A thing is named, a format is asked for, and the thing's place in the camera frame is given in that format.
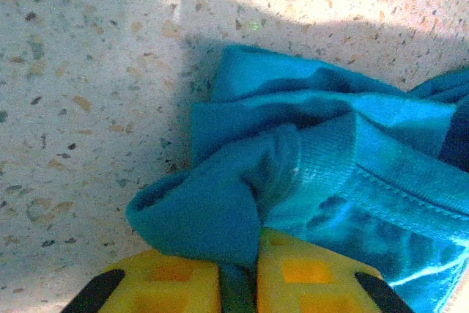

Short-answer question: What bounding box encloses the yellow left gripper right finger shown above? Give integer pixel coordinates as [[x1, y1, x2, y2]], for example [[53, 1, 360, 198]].
[[256, 228, 415, 313]]

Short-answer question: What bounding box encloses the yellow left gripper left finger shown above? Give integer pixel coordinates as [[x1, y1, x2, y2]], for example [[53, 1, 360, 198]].
[[60, 248, 223, 313]]

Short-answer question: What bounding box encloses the blue t-shirt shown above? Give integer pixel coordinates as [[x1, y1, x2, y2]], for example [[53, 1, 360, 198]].
[[125, 44, 469, 313]]

